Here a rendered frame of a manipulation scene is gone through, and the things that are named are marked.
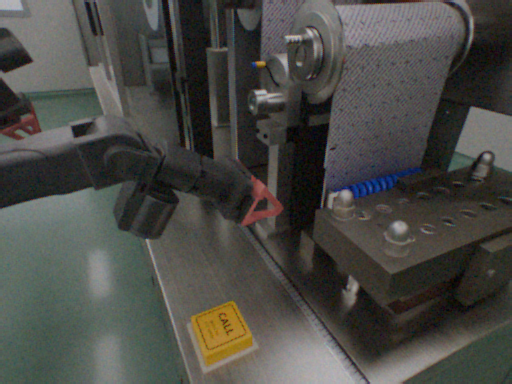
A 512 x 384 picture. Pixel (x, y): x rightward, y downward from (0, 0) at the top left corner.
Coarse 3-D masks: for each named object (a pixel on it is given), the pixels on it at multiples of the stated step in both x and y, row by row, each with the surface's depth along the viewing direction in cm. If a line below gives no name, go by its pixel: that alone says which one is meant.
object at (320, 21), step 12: (312, 12) 48; (300, 24) 51; (312, 24) 48; (324, 24) 46; (324, 36) 47; (324, 48) 47; (456, 48) 56; (324, 60) 48; (324, 72) 48; (312, 84) 52; (324, 84) 49
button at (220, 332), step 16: (224, 304) 50; (192, 320) 48; (208, 320) 48; (224, 320) 48; (240, 320) 48; (208, 336) 45; (224, 336) 45; (240, 336) 45; (208, 352) 43; (224, 352) 44
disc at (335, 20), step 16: (320, 0) 47; (336, 16) 45; (336, 32) 45; (288, 48) 56; (336, 48) 46; (288, 64) 57; (336, 64) 46; (336, 80) 47; (304, 96) 55; (320, 96) 51
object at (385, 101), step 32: (352, 64) 48; (384, 64) 50; (416, 64) 53; (448, 64) 56; (352, 96) 50; (384, 96) 53; (416, 96) 57; (352, 128) 53; (384, 128) 57; (416, 128) 60; (352, 160) 57
